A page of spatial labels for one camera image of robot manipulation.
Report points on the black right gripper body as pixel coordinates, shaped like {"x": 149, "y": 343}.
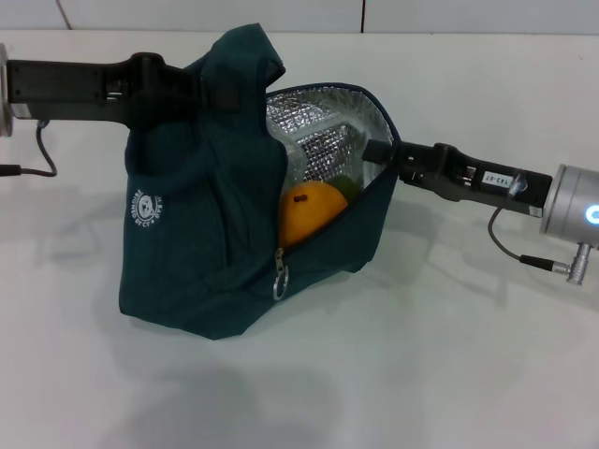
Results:
{"x": 449, "y": 173}

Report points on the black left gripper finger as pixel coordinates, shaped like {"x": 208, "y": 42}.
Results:
{"x": 220, "y": 98}

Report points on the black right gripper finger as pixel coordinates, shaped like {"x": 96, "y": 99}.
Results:
{"x": 380, "y": 150}

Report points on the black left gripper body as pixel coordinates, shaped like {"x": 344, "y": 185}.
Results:
{"x": 70, "y": 89}

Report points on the green cucumber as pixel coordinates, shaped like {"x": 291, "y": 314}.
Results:
{"x": 346, "y": 187}

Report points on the clear food container blue lid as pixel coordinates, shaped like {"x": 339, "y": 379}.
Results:
{"x": 327, "y": 154}

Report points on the orange yellow pear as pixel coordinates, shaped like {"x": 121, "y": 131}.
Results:
{"x": 309, "y": 210}

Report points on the dark teal insulated lunch bag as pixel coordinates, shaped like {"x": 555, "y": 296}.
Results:
{"x": 187, "y": 262}

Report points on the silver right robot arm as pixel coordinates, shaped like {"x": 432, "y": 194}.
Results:
{"x": 571, "y": 210}

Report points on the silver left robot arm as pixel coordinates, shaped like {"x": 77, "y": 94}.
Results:
{"x": 4, "y": 93}

